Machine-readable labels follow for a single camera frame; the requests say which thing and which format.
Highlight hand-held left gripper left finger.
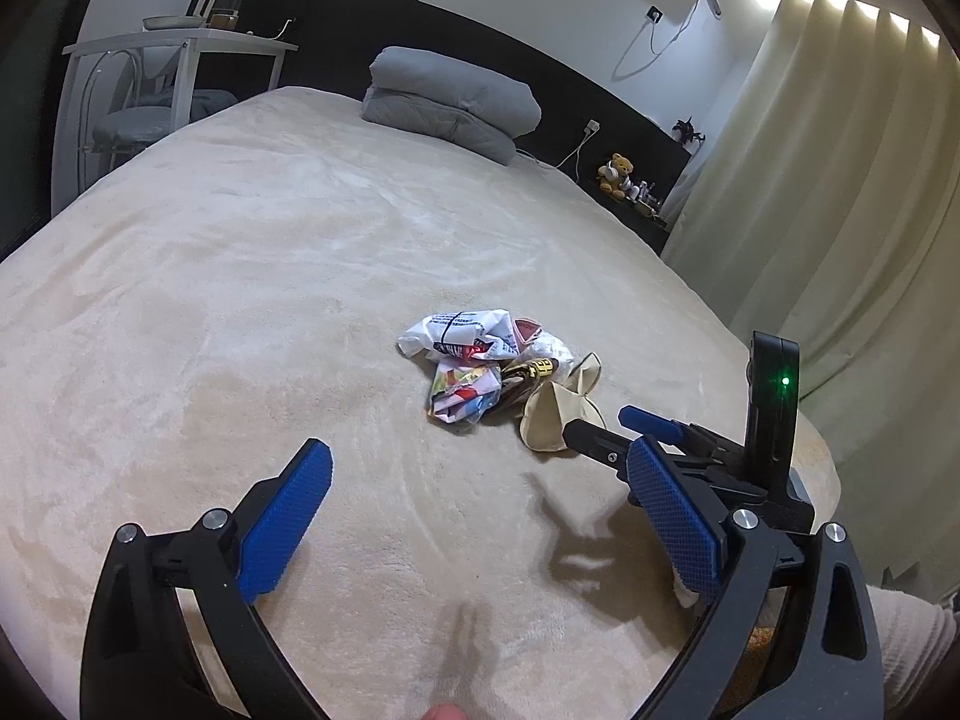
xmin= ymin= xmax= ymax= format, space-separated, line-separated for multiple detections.
xmin=79 ymin=437 xmax=335 ymax=720

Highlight clear chair with grey cushion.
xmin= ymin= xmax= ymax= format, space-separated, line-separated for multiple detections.
xmin=79 ymin=45 xmax=238 ymax=175

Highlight grey folded pillow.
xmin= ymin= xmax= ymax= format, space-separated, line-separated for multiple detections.
xmin=370 ymin=45 xmax=543 ymax=140

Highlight brown paper bag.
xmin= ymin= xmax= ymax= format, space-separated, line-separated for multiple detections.
xmin=520 ymin=351 xmax=609 ymax=455

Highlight small bottles on nightstand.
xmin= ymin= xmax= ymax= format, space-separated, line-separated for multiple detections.
xmin=628 ymin=178 xmax=665 ymax=219

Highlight person's beige fleece pants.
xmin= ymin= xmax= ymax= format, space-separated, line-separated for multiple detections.
xmin=862 ymin=581 xmax=960 ymax=720

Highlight white printed plastic bag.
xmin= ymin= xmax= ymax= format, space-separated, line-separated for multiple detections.
xmin=397 ymin=310 xmax=520 ymax=362

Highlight yellow shaggy rug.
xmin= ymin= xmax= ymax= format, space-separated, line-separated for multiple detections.
xmin=739 ymin=621 xmax=782 ymax=655

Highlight brown teddy bear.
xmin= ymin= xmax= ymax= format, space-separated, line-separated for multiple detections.
xmin=596 ymin=154 xmax=635 ymax=200

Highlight black headboard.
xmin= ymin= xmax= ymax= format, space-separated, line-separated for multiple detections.
xmin=191 ymin=0 xmax=695 ymax=256

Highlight white desk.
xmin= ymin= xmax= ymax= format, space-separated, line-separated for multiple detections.
xmin=62 ymin=28 xmax=301 ymax=190

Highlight white wall cable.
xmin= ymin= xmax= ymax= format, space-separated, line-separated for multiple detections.
xmin=611 ymin=0 xmax=715 ymax=83

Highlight red white snack wrapper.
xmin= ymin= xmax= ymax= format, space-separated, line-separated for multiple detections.
xmin=430 ymin=360 xmax=503 ymax=429

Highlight clear plastic wrapper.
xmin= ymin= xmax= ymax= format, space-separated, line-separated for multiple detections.
xmin=538 ymin=333 xmax=576 ymax=370

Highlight black nightstand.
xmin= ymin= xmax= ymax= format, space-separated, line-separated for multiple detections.
xmin=591 ymin=187 xmax=670 ymax=257

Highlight white countertop appliance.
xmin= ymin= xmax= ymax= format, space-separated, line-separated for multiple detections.
xmin=196 ymin=0 xmax=249 ymax=30

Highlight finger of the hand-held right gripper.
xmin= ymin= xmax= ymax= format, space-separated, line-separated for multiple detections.
xmin=562 ymin=420 xmax=640 ymax=485
xmin=617 ymin=405 xmax=743 ymax=466

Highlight cream curtain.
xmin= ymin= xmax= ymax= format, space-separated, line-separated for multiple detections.
xmin=660 ymin=0 xmax=960 ymax=605

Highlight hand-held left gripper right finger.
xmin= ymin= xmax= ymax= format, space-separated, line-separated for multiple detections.
xmin=626 ymin=435 xmax=886 ymax=720

